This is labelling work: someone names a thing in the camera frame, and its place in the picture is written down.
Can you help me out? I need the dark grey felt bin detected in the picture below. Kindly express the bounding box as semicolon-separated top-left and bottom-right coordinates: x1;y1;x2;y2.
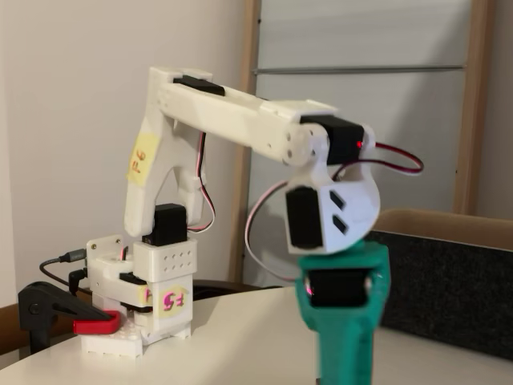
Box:
362;208;513;362

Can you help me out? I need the wood framed frosted panel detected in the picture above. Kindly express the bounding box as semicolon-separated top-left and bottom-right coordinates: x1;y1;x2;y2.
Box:
230;0;496;288

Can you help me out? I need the yellow F5 tape label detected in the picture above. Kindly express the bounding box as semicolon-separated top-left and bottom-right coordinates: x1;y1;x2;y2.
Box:
160;289;188;318

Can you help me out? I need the yellow F3 tape label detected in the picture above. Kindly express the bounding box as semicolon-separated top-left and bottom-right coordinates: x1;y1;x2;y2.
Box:
138;286;156;308

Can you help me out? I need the yellow F6 tape label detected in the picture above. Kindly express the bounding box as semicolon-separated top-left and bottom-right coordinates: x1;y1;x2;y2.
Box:
126;132;160;185

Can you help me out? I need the black clamp with red pad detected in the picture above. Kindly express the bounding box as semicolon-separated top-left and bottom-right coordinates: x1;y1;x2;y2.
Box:
18;280;122;356

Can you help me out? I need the red white servo wire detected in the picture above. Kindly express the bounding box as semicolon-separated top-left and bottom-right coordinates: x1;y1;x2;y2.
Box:
332;142;425;177
244;179;308;282
187;131;216;233

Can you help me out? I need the metal rail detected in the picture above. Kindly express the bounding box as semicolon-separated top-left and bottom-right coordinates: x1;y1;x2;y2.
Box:
251;65;468;75

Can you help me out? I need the black power cable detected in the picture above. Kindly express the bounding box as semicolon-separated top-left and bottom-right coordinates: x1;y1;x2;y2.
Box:
68;269;88;296

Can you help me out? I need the grey plug USB cable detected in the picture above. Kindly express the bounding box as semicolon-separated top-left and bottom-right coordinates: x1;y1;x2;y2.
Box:
38;249;88;288

